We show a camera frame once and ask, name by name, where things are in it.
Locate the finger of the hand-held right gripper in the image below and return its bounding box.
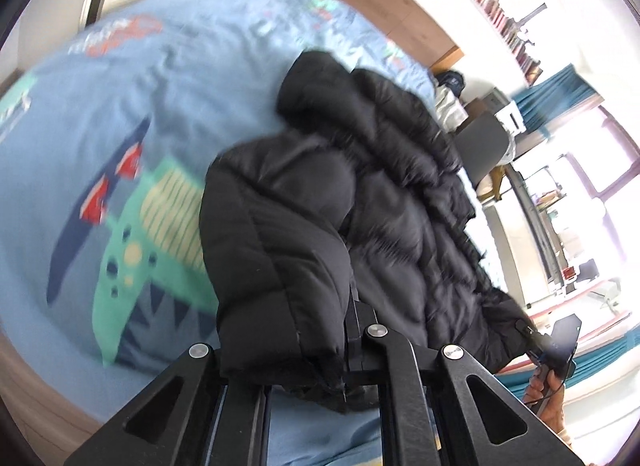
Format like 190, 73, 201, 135
525, 332, 553, 368

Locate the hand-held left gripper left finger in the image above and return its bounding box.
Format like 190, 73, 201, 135
65, 342, 274, 466

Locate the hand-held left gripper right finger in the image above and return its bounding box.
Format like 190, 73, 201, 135
345, 298, 587, 466

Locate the black puffer jacket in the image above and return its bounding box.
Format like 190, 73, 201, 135
199, 50, 545, 415

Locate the person's right forearm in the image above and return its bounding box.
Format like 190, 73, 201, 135
542, 392, 576, 453

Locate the person's right hand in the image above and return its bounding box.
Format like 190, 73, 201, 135
524, 366, 563, 416

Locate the teal cloth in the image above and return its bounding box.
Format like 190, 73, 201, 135
560, 332, 637, 390

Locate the grey desk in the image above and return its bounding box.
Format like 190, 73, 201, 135
504, 171, 627, 307

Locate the grey chair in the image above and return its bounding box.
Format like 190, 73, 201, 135
455, 110, 514, 187

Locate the white printer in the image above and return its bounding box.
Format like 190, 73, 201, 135
482, 88, 527, 135

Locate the teal curtain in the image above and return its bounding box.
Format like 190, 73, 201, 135
515, 64, 602, 139

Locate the beige clothing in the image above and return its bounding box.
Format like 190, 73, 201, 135
432, 86, 469, 127

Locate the bed with blue printed sheet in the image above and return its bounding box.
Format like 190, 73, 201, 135
0, 0, 507, 466

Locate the black backpack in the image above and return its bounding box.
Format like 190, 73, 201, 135
436, 70, 467, 96

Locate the row of books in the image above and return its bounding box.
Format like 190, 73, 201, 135
425, 0, 545, 85

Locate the wooden headboard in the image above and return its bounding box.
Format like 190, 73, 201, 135
272, 0, 462, 72

